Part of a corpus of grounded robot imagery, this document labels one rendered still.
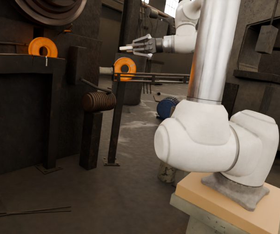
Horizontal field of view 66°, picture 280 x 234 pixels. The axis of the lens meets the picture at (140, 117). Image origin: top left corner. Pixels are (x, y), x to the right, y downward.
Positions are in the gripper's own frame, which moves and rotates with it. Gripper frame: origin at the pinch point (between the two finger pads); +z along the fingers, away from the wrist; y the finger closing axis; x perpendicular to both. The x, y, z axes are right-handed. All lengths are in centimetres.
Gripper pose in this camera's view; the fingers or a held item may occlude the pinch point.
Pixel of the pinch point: (126, 48)
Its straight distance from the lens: 125.5
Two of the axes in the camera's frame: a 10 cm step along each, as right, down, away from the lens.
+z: -9.8, 0.3, 1.8
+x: 1.7, -1.7, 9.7
